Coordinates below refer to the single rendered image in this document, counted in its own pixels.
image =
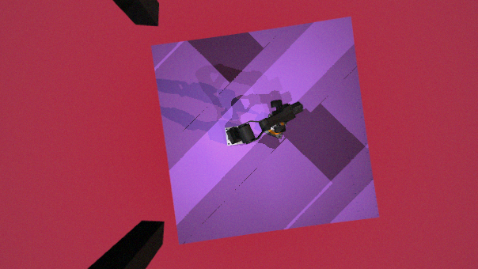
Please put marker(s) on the orange round plate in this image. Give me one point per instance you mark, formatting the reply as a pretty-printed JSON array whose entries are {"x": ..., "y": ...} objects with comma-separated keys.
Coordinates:
[{"x": 272, "y": 131}]

